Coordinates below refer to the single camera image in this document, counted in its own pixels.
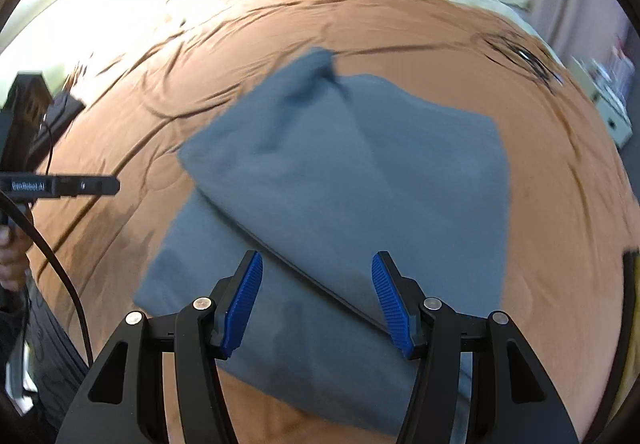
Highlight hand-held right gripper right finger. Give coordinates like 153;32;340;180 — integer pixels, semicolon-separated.
371;251;581;444

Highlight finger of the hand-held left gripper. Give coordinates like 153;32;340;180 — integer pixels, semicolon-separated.
52;175;121;198

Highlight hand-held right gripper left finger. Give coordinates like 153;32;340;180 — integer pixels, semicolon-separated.
55;250;264;444

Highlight grey t-shirt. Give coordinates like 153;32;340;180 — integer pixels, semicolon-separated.
132;46;516;435

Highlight person's left hand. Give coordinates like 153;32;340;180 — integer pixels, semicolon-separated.
0;224;32;292

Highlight black folded garment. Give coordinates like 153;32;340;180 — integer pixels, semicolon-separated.
30;91;86;160

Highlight patterned grey pants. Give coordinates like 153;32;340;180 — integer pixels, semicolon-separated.
0;274;91;430

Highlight olive folded garment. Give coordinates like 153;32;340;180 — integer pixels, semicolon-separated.
595;244;640;425

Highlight orange blanket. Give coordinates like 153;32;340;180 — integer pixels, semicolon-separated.
25;0;640;444

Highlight white nightstand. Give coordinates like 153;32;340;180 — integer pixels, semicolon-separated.
570;56;633;150

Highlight pink white bag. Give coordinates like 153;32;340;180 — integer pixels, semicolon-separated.
607;31;636;90

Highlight black cable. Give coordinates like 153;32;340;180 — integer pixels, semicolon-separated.
0;191;96;370

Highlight thin black cables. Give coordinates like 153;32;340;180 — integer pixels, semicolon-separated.
470;31;566;92

